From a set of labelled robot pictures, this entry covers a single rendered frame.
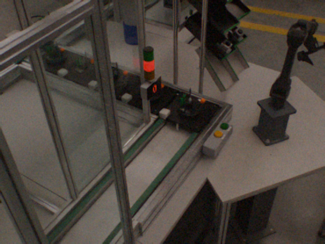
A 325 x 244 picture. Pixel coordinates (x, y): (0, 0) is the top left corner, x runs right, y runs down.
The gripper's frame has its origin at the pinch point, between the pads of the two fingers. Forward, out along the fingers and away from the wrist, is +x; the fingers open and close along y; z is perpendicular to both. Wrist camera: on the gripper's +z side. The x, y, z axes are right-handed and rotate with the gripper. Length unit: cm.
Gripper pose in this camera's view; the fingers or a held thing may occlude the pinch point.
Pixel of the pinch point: (318, 57)
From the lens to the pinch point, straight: 232.4
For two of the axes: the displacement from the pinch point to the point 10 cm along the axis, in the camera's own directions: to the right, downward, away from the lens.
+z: 2.4, -7.0, 6.7
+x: 5.9, 6.6, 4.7
